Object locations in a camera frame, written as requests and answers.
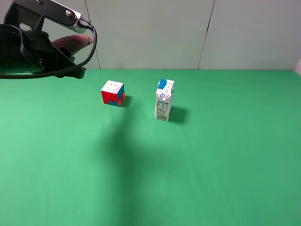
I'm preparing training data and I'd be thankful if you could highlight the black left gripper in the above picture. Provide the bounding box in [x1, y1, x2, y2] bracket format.
[0, 24, 86, 79]

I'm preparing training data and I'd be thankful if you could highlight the purple eggplant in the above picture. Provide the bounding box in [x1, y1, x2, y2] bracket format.
[52, 34, 94, 55]

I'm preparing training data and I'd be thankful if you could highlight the multicoloured puzzle cube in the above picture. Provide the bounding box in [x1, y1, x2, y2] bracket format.
[101, 80, 125, 106]

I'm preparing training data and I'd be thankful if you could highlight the white blue milk carton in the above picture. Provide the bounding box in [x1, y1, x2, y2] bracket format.
[154, 79, 174, 121]

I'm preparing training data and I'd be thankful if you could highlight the black left camera cable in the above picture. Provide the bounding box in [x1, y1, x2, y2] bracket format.
[0, 20, 98, 80]

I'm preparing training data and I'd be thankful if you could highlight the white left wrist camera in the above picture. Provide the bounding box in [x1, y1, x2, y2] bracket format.
[4, 0, 92, 34]

